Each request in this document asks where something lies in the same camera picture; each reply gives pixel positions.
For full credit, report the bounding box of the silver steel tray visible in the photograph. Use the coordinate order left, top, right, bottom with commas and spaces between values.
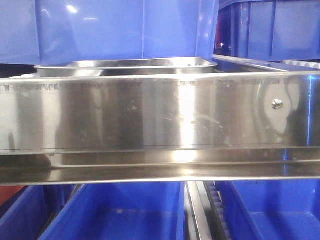
34, 57, 218, 77

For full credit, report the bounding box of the blue bin lower middle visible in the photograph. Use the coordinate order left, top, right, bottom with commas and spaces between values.
40, 182, 185, 240

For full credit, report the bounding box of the blue bin lower right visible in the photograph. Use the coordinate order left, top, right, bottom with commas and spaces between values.
215, 179, 320, 240

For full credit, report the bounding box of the large blue bin upper left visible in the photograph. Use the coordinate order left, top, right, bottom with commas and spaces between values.
0, 0, 219, 65

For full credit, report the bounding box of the blue bin upper right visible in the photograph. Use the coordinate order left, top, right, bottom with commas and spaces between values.
214, 0, 320, 61

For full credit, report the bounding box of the blue bin lower left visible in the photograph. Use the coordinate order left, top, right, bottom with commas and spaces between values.
0, 184, 75, 240

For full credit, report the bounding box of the stainless steel shelf rail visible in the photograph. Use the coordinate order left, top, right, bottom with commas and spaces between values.
0, 71, 320, 186

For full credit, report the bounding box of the shelf rail screw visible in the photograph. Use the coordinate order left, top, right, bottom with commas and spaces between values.
271, 98, 283, 110

